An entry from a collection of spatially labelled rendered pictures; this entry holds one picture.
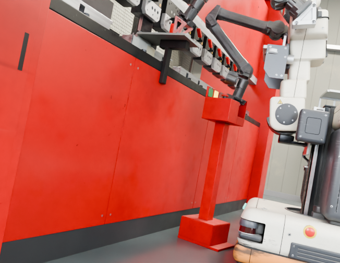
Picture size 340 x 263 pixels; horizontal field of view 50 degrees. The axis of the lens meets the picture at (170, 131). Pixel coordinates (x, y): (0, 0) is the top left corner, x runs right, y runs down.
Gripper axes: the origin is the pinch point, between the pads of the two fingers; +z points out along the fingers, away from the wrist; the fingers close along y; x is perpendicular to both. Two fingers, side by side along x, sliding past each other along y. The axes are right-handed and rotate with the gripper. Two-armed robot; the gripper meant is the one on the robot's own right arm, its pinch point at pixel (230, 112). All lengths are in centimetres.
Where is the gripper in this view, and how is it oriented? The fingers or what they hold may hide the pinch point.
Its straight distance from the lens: 210.2
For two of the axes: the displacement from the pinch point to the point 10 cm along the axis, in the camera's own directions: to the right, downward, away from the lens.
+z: -3.9, 9.2, 0.9
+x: -5.6, -1.6, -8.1
